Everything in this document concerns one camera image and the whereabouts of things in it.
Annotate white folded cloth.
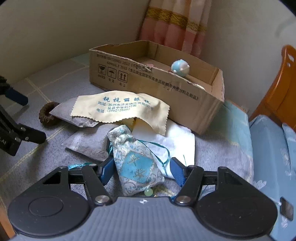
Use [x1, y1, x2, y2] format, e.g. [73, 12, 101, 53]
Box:
[132, 119, 195, 179]

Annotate pink nail file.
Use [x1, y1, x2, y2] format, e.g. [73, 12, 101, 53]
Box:
[145, 63, 154, 69]

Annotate yellow printed lens cloth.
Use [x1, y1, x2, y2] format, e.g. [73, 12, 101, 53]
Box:
[70, 90, 170, 135]

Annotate blue embroidered pouch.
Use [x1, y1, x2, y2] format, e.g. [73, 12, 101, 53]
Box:
[107, 125, 165, 196]

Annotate wooden headboard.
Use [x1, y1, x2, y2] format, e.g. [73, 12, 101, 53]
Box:
[249, 45, 296, 130]

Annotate pink striped curtain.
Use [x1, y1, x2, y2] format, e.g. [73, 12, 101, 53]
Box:
[139, 0, 212, 57]

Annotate blue white toy figure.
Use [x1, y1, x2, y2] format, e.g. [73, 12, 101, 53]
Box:
[171, 59, 190, 77]

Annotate open cardboard box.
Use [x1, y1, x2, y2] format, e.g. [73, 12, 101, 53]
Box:
[89, 40, 224, 134]

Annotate brown braided ring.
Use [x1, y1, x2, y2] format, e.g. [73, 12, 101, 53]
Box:
[38, 101, 60, 127]

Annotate grey checked table cover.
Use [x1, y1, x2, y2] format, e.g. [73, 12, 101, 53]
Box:
[1, 54, 254, 209]

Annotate black smartphone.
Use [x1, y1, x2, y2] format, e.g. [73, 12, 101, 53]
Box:
[280, 197, 294, 221]

